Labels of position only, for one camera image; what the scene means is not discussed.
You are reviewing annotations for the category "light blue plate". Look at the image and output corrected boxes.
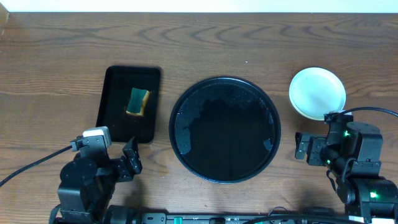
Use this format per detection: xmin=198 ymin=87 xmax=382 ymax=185
xmin=289 ymin=67 xmax=346 ymax=121

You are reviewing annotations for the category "yellow green scrub sponge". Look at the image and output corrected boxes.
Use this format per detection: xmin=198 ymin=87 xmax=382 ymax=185
xmin=126 ymin=88 xmax=150 ymax=116

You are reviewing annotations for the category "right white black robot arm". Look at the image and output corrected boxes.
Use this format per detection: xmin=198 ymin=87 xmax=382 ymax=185
xmin=295 ymin=121 xmax=397 ymax=223

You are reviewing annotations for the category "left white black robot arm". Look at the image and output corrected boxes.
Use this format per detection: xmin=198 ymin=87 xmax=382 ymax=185
xmin=49 ymin=136 xmax=142 ymax=224

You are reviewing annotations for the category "rectangular black tray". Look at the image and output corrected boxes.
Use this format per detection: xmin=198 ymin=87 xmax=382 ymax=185
xmin=96 ymin=65 xmax=162 ymax=143

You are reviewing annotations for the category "round black tray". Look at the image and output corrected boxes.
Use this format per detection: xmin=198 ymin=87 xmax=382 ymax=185
xmin=169 ymin=77 xmax=281 ymax=184

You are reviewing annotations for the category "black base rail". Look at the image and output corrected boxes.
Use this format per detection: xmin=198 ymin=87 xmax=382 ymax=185
xmin=141 ymin=207 xmax=363 ymax=224

